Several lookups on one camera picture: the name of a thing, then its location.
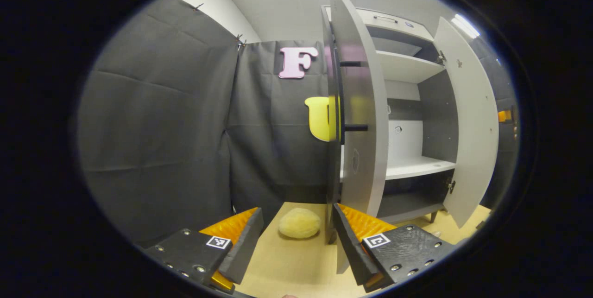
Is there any ceiling light panel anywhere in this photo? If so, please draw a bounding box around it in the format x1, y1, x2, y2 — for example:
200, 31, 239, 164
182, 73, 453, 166
451, 14, 481, 39

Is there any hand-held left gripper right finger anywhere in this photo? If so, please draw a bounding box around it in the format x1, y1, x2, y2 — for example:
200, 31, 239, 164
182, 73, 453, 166
332, 203, 457, 293

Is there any black backdrop cloth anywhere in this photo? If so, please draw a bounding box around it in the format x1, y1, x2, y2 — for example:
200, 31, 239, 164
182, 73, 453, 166
76, 0, 519, 247

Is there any grey cabinet with shelves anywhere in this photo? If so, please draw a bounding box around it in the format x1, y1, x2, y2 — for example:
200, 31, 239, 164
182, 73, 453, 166
324, 6, 459, 224

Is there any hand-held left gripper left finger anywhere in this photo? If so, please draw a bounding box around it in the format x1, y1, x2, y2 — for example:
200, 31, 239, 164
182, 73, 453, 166
144, 207, 265, 295

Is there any grey cabinet door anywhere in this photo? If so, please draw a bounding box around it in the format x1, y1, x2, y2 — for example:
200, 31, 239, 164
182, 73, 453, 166
433, 17, 499, 228
321, 0, 390, 274

